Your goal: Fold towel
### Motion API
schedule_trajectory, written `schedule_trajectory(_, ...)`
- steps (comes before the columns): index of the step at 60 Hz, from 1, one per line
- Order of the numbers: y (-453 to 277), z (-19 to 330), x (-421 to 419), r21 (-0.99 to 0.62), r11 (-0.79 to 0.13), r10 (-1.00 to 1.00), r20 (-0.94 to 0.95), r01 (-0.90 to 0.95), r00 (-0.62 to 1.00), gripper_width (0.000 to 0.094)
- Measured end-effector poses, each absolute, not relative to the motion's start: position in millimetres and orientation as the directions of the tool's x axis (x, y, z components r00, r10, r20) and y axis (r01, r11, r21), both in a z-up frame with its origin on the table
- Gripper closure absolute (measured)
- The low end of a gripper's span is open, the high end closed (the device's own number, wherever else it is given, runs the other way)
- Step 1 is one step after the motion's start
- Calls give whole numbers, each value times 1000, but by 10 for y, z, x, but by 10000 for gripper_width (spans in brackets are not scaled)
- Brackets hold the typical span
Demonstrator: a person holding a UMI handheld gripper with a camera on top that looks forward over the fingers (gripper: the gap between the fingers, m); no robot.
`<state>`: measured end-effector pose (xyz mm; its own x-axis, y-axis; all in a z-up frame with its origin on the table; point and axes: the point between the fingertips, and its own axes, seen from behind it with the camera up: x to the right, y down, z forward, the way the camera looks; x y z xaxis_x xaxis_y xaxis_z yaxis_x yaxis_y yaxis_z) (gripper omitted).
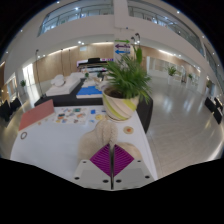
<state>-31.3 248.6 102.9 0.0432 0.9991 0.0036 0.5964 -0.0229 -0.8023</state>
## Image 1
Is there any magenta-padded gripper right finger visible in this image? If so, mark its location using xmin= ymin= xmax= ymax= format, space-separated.
xmin=113 ymin=143 xmax=156 ymax=190

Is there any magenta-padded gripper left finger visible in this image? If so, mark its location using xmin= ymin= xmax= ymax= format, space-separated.
xmin=73 ymin=143 xmax=112 ymax=190

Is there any beige towel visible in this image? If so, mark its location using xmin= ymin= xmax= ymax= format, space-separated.
xmin=77 ymin=119 xmax=143 ymax=163

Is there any sheet with colourful pieces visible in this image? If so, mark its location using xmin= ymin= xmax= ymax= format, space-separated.
xmin=53 ymin=106 xmax=89 ymax=126

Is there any potted palm in striped pot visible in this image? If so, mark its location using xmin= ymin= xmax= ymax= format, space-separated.
xmin=100 ymin=44 xmax=154 ymax=123

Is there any black low table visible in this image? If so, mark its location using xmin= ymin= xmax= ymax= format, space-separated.
xmin=34 ymin=78 xmax=154 ymax=134

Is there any pink flat board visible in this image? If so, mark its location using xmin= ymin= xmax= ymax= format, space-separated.
xmin=18 ymin=98 xmax=56 ymax=132

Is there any blue mat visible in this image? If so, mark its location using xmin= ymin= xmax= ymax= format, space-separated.
xmin=75 ymin=85 xmax=104 ymax=100

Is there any white cushioned platform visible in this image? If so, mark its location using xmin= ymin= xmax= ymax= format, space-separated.
xmin=45 ymin=73 xmax=84 ymax=98

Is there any group of black chairs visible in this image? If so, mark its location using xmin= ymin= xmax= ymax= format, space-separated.
xmin=203 ymin=96 xmax=224 ymax=125
xmin=0 ymin=98 xmax=23 ymax=123

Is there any potted plant in white pot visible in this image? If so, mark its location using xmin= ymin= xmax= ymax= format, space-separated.
xmin=165 ymin=65 xmax=179 ymax=78

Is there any black piano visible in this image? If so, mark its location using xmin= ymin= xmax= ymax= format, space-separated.
xmin=76 ymin=57 xmax=114 ymax=73

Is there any sign with coloured arrows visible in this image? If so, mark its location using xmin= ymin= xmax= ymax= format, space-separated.
xmin=114 ymin=39 xmax=132 ymax=59

